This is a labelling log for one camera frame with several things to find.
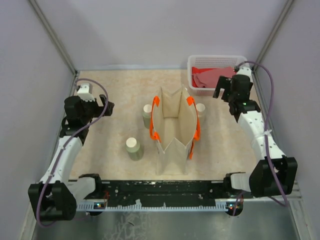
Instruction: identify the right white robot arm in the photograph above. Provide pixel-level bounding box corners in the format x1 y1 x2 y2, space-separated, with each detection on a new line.
213 74 298 198

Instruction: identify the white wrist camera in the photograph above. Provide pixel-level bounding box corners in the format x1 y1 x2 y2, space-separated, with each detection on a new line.
76 83 96 102
234 64 253 82

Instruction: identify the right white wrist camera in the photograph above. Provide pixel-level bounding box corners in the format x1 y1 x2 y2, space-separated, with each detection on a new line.
234 64 253 82

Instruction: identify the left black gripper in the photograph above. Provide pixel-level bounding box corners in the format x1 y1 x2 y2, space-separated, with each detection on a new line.
80 94 115 124

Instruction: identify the green bottle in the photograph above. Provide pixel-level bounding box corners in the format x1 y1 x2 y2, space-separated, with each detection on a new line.
142 104 152 129
196 103 206 118
125 137 144 161

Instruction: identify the white plastic basket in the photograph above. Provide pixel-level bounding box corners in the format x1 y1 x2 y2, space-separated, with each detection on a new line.
187 54 252 96

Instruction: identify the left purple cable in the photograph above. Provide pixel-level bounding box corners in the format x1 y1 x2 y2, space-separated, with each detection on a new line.
36 78 109 227

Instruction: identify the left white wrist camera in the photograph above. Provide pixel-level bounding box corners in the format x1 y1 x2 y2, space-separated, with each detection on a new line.
76 83 96 102

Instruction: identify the beige canvas tote bag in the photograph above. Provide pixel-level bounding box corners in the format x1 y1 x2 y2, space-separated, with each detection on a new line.
149 85 201 175

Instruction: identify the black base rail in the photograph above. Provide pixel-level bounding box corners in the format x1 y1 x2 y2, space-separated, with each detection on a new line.
84 180 241 207

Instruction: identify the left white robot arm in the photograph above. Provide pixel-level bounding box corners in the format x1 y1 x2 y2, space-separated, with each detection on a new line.
28 94 115 227

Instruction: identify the red cloth in basket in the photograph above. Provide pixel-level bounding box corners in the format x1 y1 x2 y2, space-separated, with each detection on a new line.
191 66 236 88

